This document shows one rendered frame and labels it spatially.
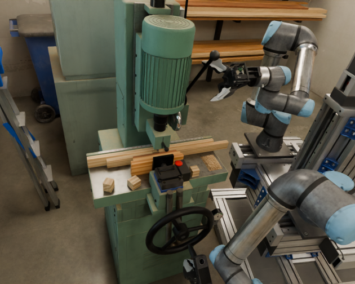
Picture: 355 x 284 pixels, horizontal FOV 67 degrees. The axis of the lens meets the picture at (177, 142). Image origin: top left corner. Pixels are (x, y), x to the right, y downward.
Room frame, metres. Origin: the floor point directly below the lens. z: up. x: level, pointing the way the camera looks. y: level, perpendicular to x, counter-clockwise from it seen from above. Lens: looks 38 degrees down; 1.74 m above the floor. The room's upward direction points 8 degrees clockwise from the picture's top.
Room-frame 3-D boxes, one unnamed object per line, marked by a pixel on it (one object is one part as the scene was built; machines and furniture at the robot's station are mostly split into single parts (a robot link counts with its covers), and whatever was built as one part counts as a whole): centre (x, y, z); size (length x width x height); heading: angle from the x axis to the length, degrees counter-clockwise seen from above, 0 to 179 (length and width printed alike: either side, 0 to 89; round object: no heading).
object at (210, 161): (0.95, -0.17, 0.91); 0.10 x 0.07 x 0.02; 26
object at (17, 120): (1.25, 0.98, 0.58); 0.27 x 0.25 x 1.16; 119
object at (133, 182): (0.74, 0.15, 0.92); 0.04 x 0.04 x 0.03; 51
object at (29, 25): (2.51, 1.34, 0.48); 0.64 x 0.54 x 0.97; 122
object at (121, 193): (0.83, 0.04, 0.87); 0.61 x 0.30 x 0.06; 116
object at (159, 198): (0.75, 0.00, 0.92); 0.15 x 0.13 x 0.09; 116
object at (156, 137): (0.94, 0.09, 1.03); 0.14 x 0.07 x 0.09; 26
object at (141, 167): (0.85, 0.07, 0.94); 0.23 x 0.02 x 0.07; 116
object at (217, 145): (0.96, 0.02, 0.92); 0.60 x 0.02 x 0.04; 116
